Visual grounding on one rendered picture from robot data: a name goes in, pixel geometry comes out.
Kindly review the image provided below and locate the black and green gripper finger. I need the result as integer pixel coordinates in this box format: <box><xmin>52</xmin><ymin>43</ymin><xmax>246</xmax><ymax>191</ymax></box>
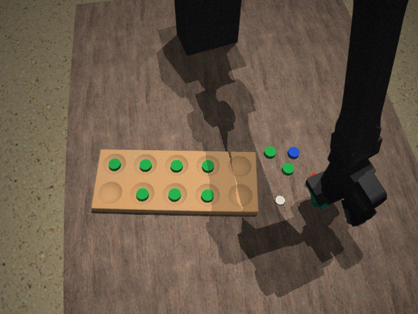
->
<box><xmin>306</xmin><ymin>184</ymin><xmax>328</xmax><ymax>209</ymax></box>

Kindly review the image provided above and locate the blue disc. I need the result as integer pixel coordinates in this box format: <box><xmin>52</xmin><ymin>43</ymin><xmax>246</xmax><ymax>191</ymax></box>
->
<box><xmin>287</xmin><ymin>147</ymin><xmax>299</xmax><ymax>159</ymax></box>

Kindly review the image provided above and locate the tan wooden tray with round pockets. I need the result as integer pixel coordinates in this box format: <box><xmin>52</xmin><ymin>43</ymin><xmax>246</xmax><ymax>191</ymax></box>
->
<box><xmin>91</xmin><ymin>149</ymin><xmax>259</xmax><ymax>215</ymax></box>

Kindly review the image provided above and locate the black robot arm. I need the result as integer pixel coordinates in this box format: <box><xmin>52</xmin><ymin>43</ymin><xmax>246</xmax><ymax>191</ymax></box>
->
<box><xmin>321</xmin><ymin>0</ymin><xmax>409</xmax><ymax>227</ymax></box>

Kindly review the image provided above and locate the green disc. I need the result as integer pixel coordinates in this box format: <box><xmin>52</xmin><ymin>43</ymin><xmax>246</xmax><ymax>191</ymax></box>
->
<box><xmin>109</xmin><ymin>158</ymin><xmax>121</xmax><ymax>171</ymax></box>
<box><xmin>139</xmin><ymin>159</ymin><xmax>152</xmax><ymax>171</ymax></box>
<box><xmin>201</xmin><ymin>189</ymin><xmax>214</xmax><ymax>202</ymax></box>
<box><xmin>202</xmin><ymin>160</ymin><xmax>214</xmax><ymax>173</ymax></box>
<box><xmin>136</xmin><ymin>188</ymin><xmax>149</xmax><ymax>201</ymax></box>
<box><xmin>171</xmin><ymin>160</ymin><xmax>183</xmax><ymax>172</ymax></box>
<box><xmin>264</xmin><ymin>146</ymin><xmax>276</xmax><ymax>158</ymax></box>
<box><xmin>168</xmin><ymin>188</ymin><xmax>181</xmax><ymax>201</ymax></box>
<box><xmin>282</xmin><ymin>163</ymin><xmax>294</xmax><ymax>175</ymax></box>

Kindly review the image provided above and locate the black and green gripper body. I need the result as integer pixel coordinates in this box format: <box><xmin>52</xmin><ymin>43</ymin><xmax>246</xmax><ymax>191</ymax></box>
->
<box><xmin>306</xmin><ymin>167</ymin><xmax>347</xmax><ymax>206</ymax></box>

